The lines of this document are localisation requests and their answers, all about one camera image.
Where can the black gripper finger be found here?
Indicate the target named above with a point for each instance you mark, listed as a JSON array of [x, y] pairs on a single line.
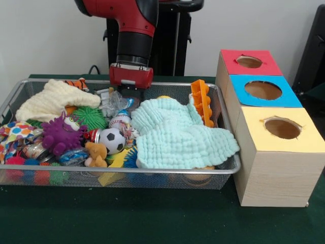
[[142, 95], [121, 90]]

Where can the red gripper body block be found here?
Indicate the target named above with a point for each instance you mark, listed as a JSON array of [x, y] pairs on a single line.
[[130, 76]]

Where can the yellow ball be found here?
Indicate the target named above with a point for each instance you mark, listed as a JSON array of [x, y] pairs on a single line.
[[163, 97]]

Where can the light blue muslin cloth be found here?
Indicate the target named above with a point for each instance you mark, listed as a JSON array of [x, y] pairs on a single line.
[[182, 142]]

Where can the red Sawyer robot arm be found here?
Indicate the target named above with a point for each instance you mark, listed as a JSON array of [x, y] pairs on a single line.
[[134, 23]]

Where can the shallow mesh bin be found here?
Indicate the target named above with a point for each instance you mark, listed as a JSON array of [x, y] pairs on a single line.
[[162, 181]]

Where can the wooden box with three holes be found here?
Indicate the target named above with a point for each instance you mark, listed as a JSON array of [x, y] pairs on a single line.
[[279, 178]]

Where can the white baseball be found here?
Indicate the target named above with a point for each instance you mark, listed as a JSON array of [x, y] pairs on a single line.
[[119, 122]]

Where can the green spiky ball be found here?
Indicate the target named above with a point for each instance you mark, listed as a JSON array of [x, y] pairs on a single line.
[[92, 118]]

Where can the tiger plush toy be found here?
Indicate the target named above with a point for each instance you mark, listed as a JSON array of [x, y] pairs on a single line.
[[80, 84]]

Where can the black and white soccer ball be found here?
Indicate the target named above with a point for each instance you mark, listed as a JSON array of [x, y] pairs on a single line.
[[111, 141]]

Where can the orange plastic toy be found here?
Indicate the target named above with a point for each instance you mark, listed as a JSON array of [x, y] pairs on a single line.
[[200, 96]]

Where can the brown plush bear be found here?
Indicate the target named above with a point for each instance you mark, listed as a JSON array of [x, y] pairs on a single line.
[[97, 152]]

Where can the cream muslin cloth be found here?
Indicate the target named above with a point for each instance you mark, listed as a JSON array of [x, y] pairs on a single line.
[[50, 101]]

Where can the purple spiky monster toy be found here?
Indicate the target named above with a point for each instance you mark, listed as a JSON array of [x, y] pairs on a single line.
[[61, 132]]

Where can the polka dot cloth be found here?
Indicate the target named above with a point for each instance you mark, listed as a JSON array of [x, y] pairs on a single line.
[[17, 132]]

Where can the dark green tablecloth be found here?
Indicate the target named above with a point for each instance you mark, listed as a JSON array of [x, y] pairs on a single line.
[[152, 218]]

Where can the black chair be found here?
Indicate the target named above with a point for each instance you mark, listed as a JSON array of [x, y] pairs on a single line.
[[312, 50]]

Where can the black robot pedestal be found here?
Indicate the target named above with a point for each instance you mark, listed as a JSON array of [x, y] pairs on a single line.
[[172, 50]]

